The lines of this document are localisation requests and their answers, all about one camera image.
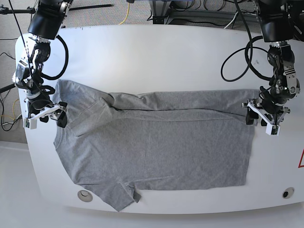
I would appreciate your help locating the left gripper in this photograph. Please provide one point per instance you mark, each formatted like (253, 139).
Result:
(265, 109)

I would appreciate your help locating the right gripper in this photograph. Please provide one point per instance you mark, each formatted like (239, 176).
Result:
(44, 109)

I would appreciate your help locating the grey T-shirt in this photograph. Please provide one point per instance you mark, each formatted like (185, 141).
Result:
(116, 144)

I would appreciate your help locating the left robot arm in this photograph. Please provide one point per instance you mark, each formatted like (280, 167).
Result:
(278, 20)

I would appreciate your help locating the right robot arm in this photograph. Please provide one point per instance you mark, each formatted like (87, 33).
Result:
(28, 76)

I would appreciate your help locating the red warning triangle sticker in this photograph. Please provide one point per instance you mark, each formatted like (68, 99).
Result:
(301, 162)

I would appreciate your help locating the table grommet hole right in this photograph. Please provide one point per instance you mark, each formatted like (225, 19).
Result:
(288, 193)

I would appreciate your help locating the table grommet hole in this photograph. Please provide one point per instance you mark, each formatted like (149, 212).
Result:
(85, 196)
(288, 193)

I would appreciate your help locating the table grommet hole left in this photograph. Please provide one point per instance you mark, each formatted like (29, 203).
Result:
(85, 196)

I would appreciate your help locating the black tripod stand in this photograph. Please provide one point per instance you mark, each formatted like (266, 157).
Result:
(32, 10)

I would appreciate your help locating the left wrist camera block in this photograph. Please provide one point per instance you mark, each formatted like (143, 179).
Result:
(273, 129)

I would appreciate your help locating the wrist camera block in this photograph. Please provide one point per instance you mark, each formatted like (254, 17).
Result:
(273, 129)
(30, 123)

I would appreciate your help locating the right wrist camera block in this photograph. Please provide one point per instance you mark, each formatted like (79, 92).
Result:
(30, 123)

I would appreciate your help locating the black metal frame base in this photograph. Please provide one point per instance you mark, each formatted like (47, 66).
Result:
(165, 11)

